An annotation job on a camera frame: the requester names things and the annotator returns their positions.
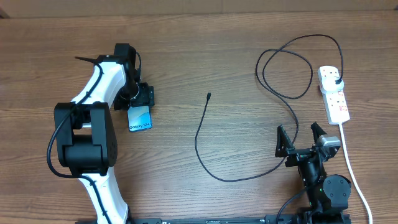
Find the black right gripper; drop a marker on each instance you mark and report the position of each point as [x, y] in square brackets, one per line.
[283, 149]

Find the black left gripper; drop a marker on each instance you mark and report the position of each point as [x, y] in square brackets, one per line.
[146, 96]

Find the Galaxy S24+ smartphone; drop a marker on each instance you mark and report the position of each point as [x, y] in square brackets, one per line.
[139, 118]

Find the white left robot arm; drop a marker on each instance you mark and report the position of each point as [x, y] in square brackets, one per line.
[83, 145]

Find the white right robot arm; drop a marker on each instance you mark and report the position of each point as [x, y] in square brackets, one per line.
[327, 194]

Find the white charger plug adapter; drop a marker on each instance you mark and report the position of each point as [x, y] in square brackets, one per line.
[331, 84]

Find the white power strip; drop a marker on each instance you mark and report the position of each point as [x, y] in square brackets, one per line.
[335, 103]

